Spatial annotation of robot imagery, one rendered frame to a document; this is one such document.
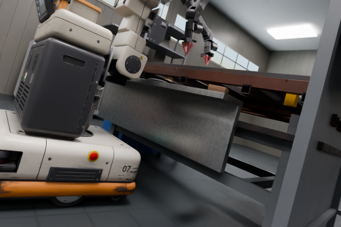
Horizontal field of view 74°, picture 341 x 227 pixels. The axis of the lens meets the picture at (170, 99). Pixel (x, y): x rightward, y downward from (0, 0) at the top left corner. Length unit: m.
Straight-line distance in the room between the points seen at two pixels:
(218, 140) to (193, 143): 0.17
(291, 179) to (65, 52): 0.93
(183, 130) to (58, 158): 0.69
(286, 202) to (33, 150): 0.90
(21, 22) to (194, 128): 4.07
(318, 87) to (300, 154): 0.20
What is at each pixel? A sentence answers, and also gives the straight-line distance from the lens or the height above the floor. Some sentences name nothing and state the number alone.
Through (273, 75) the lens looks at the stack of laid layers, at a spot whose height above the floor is 0.85.
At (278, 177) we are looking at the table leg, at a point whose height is 0.37.
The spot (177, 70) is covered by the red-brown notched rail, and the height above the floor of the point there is 0.81.
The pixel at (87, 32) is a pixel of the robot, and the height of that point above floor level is 0.76.
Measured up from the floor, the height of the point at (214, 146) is 0.42.
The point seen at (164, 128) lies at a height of 0.41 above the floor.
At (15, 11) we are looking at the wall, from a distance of 4.92.
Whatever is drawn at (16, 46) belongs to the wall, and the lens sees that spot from 4.85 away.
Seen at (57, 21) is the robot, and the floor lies 0.75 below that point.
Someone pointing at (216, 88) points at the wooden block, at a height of 0.71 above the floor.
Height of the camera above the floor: 0.54
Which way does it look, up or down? 2 degrees up
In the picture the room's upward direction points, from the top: 16 degrees clockwise
